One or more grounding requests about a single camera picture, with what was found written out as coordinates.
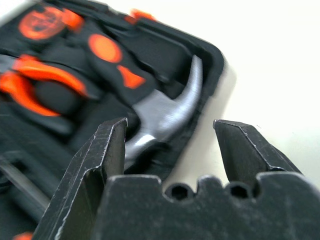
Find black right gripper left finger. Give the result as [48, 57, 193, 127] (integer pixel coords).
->
[32, 117, 129, 240]

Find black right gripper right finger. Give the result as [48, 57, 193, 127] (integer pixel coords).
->
[213, 119, 305, 195]

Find black plastic tool case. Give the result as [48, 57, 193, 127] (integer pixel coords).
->
[0, 0, 226, 240]

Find grey metal rod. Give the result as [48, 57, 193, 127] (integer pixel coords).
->
[0, 159, 50, 208]

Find silver claw hammer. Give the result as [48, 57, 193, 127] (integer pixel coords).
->
[86, 32, 202, 173]

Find round orange black tape measure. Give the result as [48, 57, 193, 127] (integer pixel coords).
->
[18, 6, 85, 42]

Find orange handled pliers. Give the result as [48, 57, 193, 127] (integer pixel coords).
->
[0, 56, 87, 117]

